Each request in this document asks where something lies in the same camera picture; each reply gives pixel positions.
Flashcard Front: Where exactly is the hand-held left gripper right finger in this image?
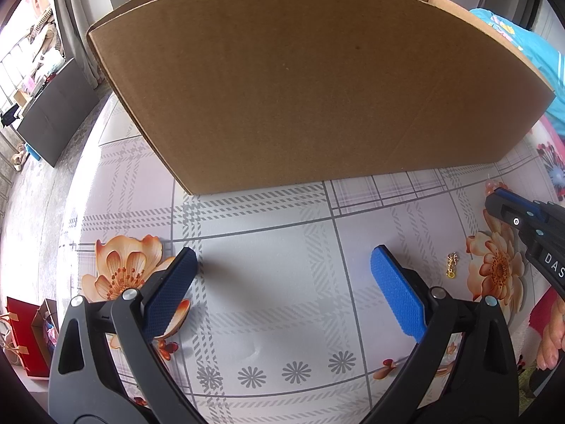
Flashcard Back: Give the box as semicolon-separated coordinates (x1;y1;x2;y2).
371;245;519;424

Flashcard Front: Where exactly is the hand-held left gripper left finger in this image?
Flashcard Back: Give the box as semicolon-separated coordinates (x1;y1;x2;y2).
48;246;198;424

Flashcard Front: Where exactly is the blue garment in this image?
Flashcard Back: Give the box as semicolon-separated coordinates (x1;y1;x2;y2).
469;7;565;137

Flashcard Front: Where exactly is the brown cardboard box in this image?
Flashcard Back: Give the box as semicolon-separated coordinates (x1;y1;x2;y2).
86;0;556;196

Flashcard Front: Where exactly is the brown paper bag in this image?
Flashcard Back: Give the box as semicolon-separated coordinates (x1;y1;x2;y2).
31;298;60;358

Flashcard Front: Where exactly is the grey curtain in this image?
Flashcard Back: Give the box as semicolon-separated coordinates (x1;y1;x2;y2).
52;0;113;89

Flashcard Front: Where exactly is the red paper bag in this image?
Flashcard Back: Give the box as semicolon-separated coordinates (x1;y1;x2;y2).
0;297;51;378

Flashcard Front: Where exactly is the dark grey cabinet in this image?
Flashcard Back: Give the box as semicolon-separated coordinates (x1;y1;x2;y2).
17;57;101;169

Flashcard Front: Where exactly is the pink floral blanket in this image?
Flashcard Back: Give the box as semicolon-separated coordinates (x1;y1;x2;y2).
516;115;565;407

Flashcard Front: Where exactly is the person's right hand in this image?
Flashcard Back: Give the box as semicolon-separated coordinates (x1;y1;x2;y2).
536;300;565;369

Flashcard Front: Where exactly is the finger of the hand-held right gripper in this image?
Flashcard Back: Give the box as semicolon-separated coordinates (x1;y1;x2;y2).
484;188;550;227

